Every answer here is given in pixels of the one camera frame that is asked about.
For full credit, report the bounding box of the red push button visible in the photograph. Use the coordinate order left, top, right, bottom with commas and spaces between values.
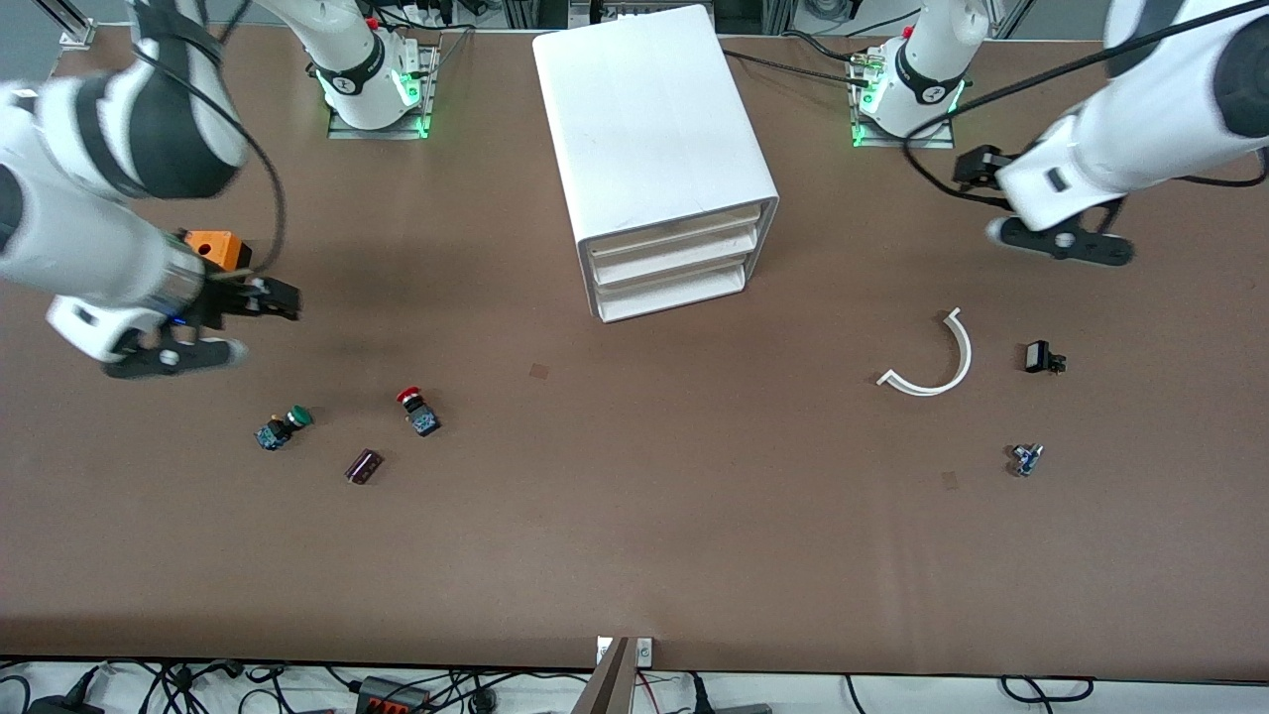
397, 387, 442, 438

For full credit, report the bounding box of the white plastic drawer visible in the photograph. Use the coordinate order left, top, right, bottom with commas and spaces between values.
587, 203, 766, 263
590, 228, 762, 291
595, 260, 750, 323

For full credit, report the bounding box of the green push button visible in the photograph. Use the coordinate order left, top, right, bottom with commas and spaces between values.
255, 406, 314, 452

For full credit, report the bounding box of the white drawer cabinet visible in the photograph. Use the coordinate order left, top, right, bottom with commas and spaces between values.
532, 4, 780, 324

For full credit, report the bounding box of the orange box with hole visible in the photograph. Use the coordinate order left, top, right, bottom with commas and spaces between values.
181, 229, 251, 275

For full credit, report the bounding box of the white curved plastic piece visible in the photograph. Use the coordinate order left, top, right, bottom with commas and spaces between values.
876, 307, 974, 398

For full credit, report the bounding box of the black power strip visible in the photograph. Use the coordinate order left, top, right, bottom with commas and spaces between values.
357, 676, 432, 714

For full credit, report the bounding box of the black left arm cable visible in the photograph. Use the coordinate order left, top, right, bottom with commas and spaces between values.
902, 0, 1269, 209

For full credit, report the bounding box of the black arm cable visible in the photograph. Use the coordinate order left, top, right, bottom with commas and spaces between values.
129, 0, 288, 279
902, 0, 1269, 209

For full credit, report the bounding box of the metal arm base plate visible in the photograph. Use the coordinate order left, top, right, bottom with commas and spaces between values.
850, 50, 957, 151
327, 40, 440, 141

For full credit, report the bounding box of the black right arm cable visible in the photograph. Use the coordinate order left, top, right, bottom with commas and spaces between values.
129, 0, 288, 279

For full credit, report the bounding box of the black cable on table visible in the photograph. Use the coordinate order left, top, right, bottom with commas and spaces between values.
722, 48, 873, 90

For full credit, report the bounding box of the aluminium frame post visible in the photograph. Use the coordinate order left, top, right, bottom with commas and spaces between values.
35, 0, 97, 49

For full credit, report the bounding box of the grey camera stand beam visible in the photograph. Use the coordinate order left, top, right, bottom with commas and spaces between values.
570, 637, 635, 714

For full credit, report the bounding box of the black looped cable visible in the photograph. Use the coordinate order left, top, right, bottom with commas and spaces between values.
999, 676, 1096, 706

